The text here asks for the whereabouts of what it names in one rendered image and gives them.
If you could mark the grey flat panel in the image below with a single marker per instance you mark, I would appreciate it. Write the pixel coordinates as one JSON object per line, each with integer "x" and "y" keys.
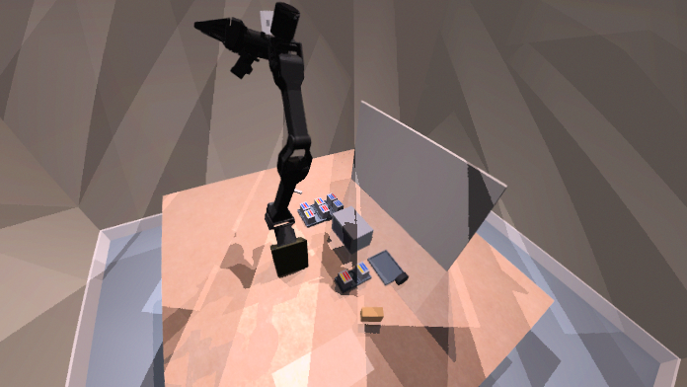
{"x": 437, "y": 197}

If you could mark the dark grey short cylinder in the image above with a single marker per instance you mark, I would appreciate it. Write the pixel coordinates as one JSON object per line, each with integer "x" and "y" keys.
{"x": 402, "y": 278}

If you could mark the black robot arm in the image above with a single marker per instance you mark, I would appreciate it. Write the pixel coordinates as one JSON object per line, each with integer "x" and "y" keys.
{"x": 288, "y": 74}

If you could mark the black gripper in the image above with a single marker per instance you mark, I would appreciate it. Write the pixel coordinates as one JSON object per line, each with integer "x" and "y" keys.
{"x": 236, "y": 37}

